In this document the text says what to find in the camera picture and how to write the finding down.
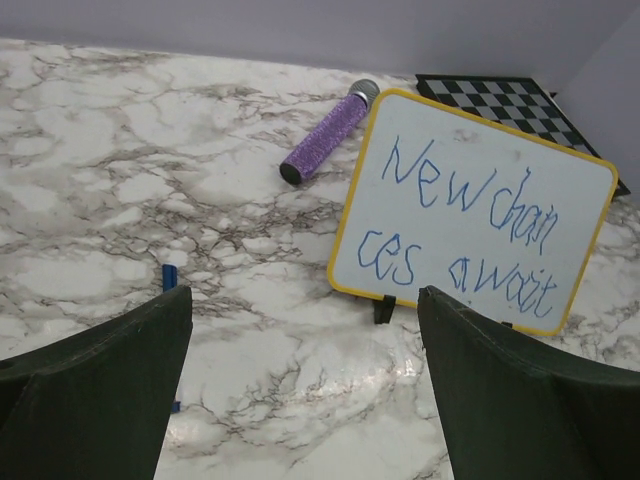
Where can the purple toy microphone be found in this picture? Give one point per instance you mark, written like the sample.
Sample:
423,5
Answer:
339,123

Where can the blue marker cap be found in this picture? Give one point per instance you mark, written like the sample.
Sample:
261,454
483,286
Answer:
169,277

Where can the yellow framed whiteboard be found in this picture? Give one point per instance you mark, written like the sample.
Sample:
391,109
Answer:
501,220

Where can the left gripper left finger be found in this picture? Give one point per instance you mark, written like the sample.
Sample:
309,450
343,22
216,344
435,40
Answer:
96,405

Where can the black grey chessboard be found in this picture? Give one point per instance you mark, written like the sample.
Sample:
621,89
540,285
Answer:
517,102

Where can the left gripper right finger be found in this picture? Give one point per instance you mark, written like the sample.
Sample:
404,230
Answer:
513,407

